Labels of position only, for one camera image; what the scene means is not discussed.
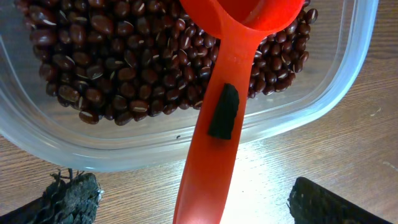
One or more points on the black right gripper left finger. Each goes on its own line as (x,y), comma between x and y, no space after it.
(72,199)

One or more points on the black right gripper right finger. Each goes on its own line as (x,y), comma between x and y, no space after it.
(311,203)

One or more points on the red measuring scoop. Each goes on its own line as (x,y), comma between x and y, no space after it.
(240,25)

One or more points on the clear plastic bean container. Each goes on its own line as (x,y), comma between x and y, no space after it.
(38,124)

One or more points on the red adzuki beans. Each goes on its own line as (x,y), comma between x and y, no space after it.
(120,60)

